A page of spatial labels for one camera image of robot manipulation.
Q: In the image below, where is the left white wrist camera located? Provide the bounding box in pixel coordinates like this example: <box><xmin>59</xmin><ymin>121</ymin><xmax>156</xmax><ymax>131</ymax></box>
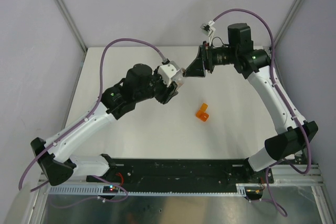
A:
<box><xmin>157</xmin><ymin>61</ymin><xmax>182</xmax><ymax>86</ymax></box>

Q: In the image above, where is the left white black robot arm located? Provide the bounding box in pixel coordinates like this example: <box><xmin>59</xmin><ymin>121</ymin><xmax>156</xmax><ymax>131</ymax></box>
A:
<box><xmin>31</xmin><ymin>61</ymin><xmax>183</xmax><ymax>186</ymax></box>

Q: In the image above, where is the right aluminium frame post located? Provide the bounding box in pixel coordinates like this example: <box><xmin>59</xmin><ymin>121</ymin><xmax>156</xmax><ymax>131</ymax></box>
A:
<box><xmin>274</xmin><ymin>0</ymin><xmax>305</xmax><ymax>47</ymax></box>

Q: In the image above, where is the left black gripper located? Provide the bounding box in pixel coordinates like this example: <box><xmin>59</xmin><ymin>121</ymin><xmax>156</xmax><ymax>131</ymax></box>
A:
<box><xmin>134</xmin><ymin>66</ymin><xmax>177</xmax><ymax>104</ymax></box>

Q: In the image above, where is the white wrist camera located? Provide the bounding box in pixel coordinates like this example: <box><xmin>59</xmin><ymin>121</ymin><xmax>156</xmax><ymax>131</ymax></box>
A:
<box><xmin>200</xmin><ymin>20</ymin><xmax>216</xmax><ymax>42</ymax></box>
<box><xmin>157</xmin><ymin>61</ymin><xmax>182</xmax><ymax>86</ymax></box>

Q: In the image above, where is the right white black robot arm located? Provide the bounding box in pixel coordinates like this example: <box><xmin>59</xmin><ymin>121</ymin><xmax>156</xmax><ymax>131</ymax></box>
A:
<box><xmin>184</xmin><ymin>23</ymin><xmax>318</xmax><ymax>183</ymax></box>

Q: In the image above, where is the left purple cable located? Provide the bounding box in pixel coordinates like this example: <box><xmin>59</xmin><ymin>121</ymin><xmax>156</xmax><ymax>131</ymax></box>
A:
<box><xmin>18</xmin><ymin>38</ymin><xmax>169</xmax><ymax>193</ymax></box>

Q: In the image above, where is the orange pill organizer box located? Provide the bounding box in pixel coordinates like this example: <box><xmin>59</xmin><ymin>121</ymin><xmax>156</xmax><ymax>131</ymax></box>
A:
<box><xmin>195</xmin><ymin>103</ymin><xmax>209</xmax><ymax>122</ymax></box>

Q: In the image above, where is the aluminium side rail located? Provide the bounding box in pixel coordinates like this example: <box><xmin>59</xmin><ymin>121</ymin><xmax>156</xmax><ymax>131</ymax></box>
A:
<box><xmin>269</xmin><ymin>44</ymin><xmax>312</xmax><ymax>175</ymax></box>

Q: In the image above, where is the clear pill bottle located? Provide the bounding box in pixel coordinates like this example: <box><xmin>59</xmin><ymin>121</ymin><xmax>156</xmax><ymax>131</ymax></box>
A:
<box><xmin>175</xmin><ymin>72</ymin><xmax>185</xmax><ymax>89</ymax></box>

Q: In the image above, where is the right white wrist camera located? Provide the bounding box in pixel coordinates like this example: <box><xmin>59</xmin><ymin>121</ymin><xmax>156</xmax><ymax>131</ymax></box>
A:
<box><xmin>200</xmin><ymin>20</ymin><xmax>216</xmax><ymax>42</ymax></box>

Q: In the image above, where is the purple cable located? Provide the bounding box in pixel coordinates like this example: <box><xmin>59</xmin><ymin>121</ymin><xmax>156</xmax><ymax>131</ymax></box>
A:
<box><xmin>18</xmin><ymin>38</ymin><xmax>169</xmax><ymax>193</ymax></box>
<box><xmin>213</xmin><ymin>9</ymin><xmax>313</xmax><ymax>218</ymax></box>

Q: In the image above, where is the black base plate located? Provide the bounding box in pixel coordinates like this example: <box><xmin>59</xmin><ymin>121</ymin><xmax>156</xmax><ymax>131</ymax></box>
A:
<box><xmin>101</xmin><ymin>158</ymin><xmax>274</xmax><ymax>192</ymax></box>

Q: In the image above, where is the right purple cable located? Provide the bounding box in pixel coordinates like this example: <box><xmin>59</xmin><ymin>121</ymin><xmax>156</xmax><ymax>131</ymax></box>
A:
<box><xmin>213</xmin><ymin>9</ymin><xmax>313</xmax><ymax>218</ymax></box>

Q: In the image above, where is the grey slotted cable duct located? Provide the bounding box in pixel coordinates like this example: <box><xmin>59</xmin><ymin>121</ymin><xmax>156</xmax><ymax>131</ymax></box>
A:
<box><xmin>49</xmin><ymin>184</ymin><xmax>261</xmax><ymax>197</ymax></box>

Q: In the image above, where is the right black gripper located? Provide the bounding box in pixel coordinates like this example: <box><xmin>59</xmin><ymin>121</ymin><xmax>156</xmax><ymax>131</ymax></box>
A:
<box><xmin>183</xmin><ymin>41</ymin><xmax>237</xmax><ymax>78</ymax></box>

